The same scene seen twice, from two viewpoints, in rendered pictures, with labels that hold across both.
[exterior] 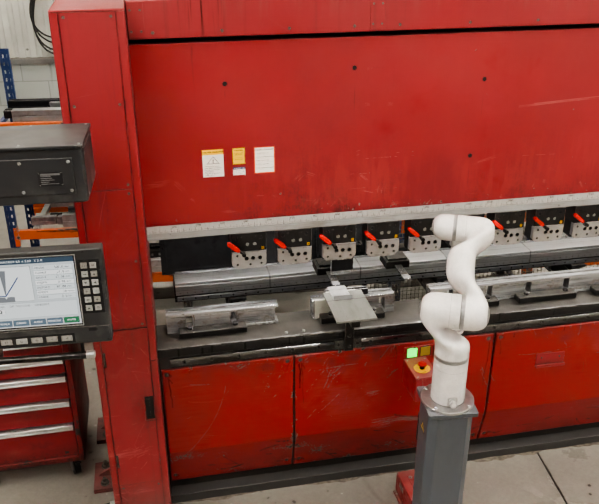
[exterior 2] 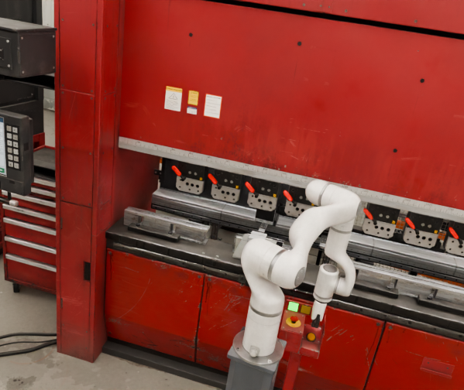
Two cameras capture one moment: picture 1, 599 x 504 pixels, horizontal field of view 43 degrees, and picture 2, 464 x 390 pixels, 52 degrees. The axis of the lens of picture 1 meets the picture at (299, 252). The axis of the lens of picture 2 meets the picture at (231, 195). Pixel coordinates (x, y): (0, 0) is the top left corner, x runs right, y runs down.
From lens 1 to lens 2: 1.36 m
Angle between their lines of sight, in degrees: 21
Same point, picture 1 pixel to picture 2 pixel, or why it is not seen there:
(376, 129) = (310, 104)
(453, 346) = (262, 295)
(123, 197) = (87, 100)
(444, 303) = (261, 250)
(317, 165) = (254, 122)
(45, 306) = not seen: outside the picture
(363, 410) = not seen: hidden behind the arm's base
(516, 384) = (398, 377)
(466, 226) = (331, 195)
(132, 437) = (73, 289)
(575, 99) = not seen: outside the picture
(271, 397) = (183, 301)
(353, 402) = not seen: hidden behind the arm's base
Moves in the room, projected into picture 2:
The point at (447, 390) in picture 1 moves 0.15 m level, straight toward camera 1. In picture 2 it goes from (251, 336) to (224, 357)
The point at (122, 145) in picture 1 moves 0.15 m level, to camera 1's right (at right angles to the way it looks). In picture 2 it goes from (91, 58) to (117, 64)
